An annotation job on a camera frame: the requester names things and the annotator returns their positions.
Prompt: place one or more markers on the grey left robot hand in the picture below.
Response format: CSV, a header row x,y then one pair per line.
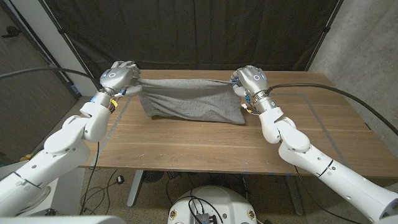
x,y
118,77

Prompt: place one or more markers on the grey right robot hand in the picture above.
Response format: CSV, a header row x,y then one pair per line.
x,y
252,79

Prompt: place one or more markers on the grey fabric shorts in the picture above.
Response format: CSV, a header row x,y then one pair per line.
x,y
192,99

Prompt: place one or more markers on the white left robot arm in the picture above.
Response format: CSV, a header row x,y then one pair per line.
x,y
68,146

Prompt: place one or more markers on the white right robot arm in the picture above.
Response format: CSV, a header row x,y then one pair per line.
x,y
311,155

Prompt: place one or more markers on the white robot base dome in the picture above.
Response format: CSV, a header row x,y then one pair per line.
x,y
214,202

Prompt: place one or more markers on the dark round floor fan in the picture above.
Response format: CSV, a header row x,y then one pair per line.
x,y
152,175

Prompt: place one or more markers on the white table leg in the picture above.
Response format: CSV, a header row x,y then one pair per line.
x,y
135,186

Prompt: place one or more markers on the yellow and black floor object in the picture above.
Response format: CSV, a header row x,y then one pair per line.
x,y
26,157

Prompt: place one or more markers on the grey table leg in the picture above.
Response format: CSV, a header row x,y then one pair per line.
x,y
294,196

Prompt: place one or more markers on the white low platform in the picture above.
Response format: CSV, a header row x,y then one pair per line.
x,y
70,193

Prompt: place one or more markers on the grey electronics box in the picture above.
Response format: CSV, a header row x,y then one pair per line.
x,y
202,218

